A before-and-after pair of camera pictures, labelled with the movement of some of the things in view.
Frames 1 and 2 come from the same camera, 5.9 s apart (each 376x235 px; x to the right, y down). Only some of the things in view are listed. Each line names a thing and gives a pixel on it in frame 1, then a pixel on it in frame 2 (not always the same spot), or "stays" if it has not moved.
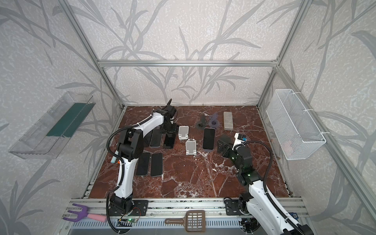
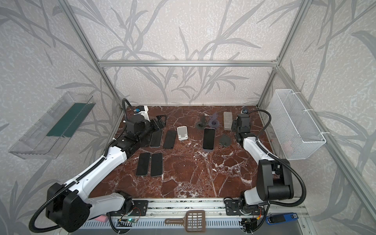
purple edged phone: [208, 138] stays
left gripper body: [170, 128] to [148, 128]
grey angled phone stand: [201, 124] stays
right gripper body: [229, 153] to [234, 126]
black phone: [169, 141] stays
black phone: [156, 164] stays
